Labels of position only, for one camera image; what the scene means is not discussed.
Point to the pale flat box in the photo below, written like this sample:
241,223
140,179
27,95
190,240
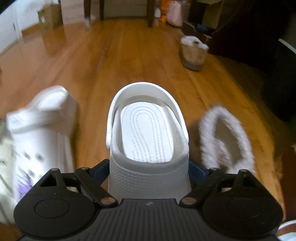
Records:
72,10

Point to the tall cardboard box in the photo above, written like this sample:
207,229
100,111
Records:
212,14

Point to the white clog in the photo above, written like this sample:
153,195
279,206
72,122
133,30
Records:
148,129
44,129

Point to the dark wooden cabinet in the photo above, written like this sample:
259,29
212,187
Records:
242,27

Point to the white door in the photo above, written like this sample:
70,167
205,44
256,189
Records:
9,30

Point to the dark wooden furniture leg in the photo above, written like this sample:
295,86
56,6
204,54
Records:
102,9

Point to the closed cardboard box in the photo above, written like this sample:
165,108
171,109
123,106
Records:
49,15

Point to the open cardboard box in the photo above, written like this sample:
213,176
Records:
196,29

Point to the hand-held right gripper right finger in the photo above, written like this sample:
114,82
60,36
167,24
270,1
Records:
196,172

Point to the pink bag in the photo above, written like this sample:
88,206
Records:
175,14

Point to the wooden leg with fuzzy cap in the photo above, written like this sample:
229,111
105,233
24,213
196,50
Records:
87,11

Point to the orange bag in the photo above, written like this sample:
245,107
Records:
164,11

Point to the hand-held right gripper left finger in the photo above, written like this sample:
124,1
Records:
101,171

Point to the tan fur-lined boot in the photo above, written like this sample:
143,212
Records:
231,134
194,55

